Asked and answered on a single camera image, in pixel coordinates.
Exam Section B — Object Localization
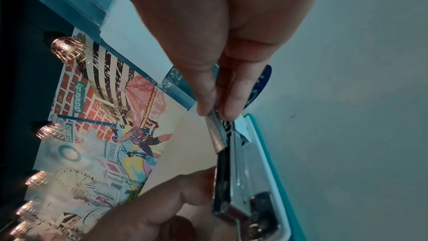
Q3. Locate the person's right hand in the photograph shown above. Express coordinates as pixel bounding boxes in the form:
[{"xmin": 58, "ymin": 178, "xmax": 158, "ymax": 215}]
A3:
[{"xmin": 119, "ymin": 0, "xmax": 330, "ymax": 121}]

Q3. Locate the person's left hand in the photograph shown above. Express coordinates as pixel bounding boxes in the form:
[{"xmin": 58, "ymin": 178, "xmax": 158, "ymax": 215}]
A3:
[{"xmin": 83, "ymin": 166, "xmax": 236, "ymax": 241}]

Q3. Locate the silver staple strip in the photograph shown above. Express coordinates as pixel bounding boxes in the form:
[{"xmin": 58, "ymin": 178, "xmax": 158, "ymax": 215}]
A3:
[{"xmin": 204, "ymin": 109, "xmax": 232, "ymax": 156}]

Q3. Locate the teal and white stapler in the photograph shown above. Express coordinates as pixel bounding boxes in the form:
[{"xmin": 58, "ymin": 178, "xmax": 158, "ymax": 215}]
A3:
[{"xmin": 210, "ymin": 113, "xmax": 307, "ymax": 241}]

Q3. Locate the cream paper sheet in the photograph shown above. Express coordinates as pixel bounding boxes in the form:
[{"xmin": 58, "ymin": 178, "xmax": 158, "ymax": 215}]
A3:
[{"xmin": 138, "ymin": 108, "xmax": 219, "ymax": 201}]

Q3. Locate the round dark blue sticker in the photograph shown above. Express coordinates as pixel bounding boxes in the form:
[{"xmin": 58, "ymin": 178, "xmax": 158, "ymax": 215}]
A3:
[{"xmin": 243, "ymin": 64, "xmax": 273, "ymax": 110}]

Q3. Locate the white paper sheet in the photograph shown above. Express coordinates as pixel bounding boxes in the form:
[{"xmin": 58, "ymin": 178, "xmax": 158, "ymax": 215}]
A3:
[{"xmin": 99, "ymin": 0, "xmax": 172, "ymax": 77}]

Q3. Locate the colourful illustrated poster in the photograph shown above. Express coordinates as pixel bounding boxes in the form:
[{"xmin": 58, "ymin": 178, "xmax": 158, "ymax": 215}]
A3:
[{"xmin": 24, "ymin": 28, "xmax": 189, "ymax": 241}]

